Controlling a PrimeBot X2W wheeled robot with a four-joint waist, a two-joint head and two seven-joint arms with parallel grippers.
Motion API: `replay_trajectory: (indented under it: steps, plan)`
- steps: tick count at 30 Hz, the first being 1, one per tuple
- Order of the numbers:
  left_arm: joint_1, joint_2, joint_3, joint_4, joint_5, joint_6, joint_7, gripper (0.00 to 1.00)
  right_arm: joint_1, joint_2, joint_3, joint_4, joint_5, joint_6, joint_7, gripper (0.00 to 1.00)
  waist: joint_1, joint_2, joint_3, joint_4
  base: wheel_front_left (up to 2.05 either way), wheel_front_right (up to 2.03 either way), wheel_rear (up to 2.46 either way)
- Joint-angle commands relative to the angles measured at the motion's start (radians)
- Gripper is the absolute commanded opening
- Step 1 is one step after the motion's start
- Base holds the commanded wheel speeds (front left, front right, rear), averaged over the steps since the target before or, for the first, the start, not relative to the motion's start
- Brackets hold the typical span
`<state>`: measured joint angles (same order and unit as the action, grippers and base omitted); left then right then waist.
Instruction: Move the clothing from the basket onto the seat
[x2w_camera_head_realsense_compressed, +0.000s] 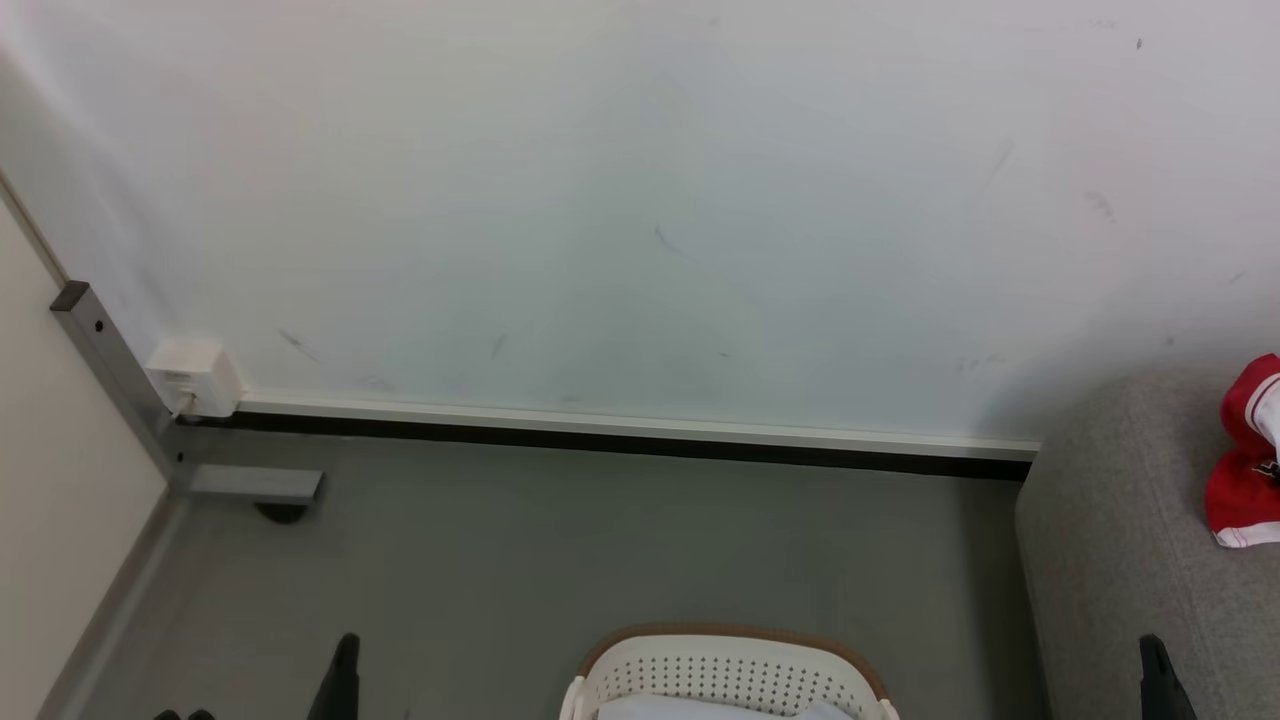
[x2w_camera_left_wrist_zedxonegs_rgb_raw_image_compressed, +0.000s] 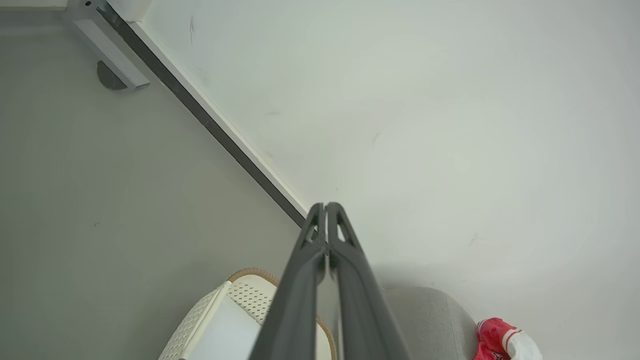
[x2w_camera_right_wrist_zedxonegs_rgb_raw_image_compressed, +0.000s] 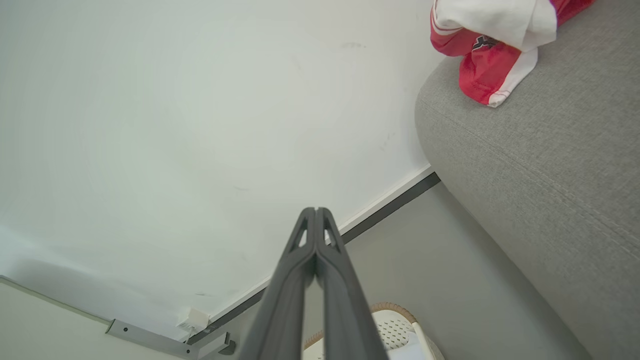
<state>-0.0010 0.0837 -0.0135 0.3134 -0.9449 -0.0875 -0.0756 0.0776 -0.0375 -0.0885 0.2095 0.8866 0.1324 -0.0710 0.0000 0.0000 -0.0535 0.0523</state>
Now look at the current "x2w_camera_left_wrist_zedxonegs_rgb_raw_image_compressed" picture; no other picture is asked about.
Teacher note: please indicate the red and white garment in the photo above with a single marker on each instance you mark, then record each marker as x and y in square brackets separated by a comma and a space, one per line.
[492, 337]

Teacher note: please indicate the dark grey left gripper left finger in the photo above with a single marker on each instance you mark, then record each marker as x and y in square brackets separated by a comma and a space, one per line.
[295, 300]

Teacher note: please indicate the white and dark skirting board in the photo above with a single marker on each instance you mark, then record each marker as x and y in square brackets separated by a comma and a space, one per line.
[226, 138]

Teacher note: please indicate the grey half-round door stopper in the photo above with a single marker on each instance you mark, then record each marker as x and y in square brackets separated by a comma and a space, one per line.
[107, 79]

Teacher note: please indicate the white perforated laundry basket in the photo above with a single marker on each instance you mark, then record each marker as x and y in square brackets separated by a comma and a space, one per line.
[205, 325]

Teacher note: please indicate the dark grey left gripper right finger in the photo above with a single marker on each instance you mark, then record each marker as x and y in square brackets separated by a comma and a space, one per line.
[360, 305]

